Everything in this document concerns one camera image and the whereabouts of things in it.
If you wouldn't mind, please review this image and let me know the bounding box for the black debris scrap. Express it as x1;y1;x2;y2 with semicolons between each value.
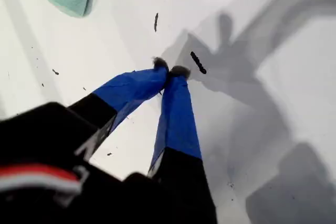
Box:
190;51;207;74

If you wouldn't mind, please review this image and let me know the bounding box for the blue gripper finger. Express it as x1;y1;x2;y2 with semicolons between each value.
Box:
67;56;169;161
147;65;218;224

